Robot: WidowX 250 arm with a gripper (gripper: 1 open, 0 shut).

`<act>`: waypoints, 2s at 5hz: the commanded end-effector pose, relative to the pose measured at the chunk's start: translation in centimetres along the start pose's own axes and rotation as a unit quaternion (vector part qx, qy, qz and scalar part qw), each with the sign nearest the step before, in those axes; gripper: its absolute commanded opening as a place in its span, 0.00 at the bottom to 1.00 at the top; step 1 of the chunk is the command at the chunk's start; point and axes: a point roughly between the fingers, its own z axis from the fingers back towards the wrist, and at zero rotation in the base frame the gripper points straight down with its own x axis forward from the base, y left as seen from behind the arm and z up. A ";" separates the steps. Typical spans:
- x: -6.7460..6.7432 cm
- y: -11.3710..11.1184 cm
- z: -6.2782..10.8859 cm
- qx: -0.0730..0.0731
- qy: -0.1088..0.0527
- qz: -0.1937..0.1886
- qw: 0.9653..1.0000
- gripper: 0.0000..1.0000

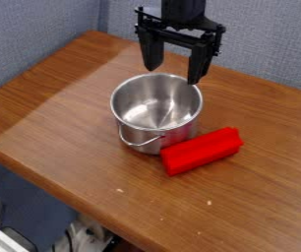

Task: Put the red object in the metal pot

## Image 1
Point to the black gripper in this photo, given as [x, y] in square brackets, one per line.
[177, 22]

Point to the red rectangular block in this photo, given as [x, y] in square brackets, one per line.
[210, 147]

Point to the white items under table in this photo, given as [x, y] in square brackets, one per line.
[85, 236]

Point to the white striped box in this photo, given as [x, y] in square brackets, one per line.
[13, 241]

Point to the metal pot with handle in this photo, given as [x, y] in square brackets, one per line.
[155, 107]

